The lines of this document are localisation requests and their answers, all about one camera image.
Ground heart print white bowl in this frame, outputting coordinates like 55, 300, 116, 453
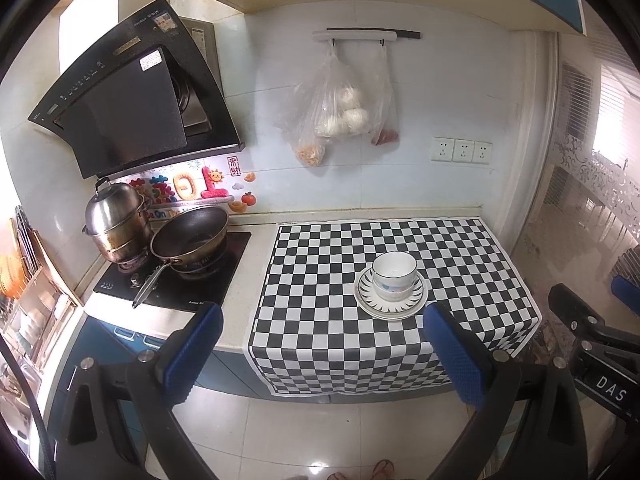
375, 277, 415, 295

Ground black glass gas stove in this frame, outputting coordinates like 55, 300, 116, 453
93, 230, 252, 309

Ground dark banded white bowl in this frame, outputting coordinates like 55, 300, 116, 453
372, 252, 417, 286

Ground plastic bag of red food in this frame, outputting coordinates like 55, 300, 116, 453
369, 42, 401, 147

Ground stainless steel steamer pot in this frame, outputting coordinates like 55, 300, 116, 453
82, 176, 153, 264

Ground patterned glass sliding door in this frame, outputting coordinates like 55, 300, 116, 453
515, 30, 640, 311

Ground orange plastic basket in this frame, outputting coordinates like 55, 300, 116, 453
0, 254, 26, 298

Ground wooden cutting board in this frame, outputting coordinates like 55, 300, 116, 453
30, 230, 83, 308

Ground cream hood chimney cover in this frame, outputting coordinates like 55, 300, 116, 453
59, 0, 123, 53

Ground plain white plate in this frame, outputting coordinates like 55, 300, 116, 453
354, 266, 429, 320

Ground black striped white plate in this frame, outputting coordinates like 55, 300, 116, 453
357, 267, 426, 311

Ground colourful wall stickers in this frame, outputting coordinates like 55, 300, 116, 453
127, 154, 258, 221

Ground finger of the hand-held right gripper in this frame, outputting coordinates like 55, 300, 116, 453
611, 274, 640, 306
548, 284, 640, 356

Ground dark wok with steel handle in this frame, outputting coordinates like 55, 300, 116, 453
131, 205, 230, 309

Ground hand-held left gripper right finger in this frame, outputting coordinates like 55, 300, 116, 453
424, 302, 590, 480

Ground white hook rail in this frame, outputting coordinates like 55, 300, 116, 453
313, 27, 422, 43

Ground blue base cabinet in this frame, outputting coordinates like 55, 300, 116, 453
50, 317, 451, 461

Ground plastic bag of white buns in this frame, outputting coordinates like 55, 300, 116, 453
312, 45, 373, 138

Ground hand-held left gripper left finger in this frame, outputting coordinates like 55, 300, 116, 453
52, 302, 224, 480

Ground black range hood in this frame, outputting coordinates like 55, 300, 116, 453
27, 0, 246, 180

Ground black white checkered cloth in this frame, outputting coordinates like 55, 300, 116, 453
243, 217, 543, 398

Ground plastic bag of orange food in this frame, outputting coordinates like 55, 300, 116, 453
274, 52, 331, 167

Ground metal dish rack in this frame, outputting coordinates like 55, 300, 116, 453
0, 205, 83, 361

